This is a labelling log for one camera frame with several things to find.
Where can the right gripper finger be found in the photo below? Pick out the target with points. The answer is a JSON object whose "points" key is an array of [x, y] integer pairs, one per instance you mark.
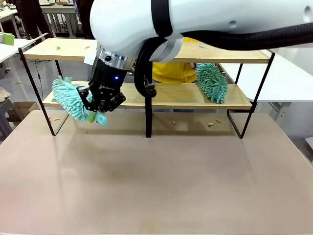
{"points": [[113, 102], [85, 98]]}

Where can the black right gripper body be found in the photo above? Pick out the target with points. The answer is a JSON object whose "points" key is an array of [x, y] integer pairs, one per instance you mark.
{"points": [[107, 80]]}

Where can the teal microfibre duster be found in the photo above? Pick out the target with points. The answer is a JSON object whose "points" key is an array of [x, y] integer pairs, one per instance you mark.
{"points": [[211, 83], [68, 98]]}

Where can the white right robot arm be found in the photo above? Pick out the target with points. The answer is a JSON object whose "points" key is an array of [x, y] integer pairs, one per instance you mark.
{"points": [[127, 22]]}

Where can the cardboard box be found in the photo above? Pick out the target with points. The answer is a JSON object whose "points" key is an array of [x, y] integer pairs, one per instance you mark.
{"points": [[24, 107]]}

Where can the person in yellow hoodie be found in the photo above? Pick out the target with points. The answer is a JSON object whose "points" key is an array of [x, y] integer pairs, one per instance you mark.
{"points": [[171, 73]]}

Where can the person in dark clothes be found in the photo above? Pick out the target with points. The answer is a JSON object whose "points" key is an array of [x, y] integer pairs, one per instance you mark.
{"points": [[31, 14], [84, 14]]}

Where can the beige cloth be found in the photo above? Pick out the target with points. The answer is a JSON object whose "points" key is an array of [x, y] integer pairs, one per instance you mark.
{"points": [[3, 94]]}

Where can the grey stool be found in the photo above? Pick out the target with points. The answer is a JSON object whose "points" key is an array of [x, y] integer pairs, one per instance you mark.
{"points": [[5, 115]]}

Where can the white table slatted legs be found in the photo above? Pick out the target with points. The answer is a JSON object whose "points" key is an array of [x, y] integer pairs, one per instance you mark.
{"points": [[61, 9]]}

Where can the white table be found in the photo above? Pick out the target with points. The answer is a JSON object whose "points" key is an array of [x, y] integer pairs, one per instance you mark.
{"points": [[9, 50], [288, 78]]}

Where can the green flat object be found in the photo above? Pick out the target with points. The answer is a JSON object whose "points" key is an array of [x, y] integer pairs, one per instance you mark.
{"points": [[6, 38]]}

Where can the wooden shelf unit black frame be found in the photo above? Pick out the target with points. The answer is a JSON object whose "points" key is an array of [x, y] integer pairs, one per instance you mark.
{"points": [[176, 95], [61, 52]]}

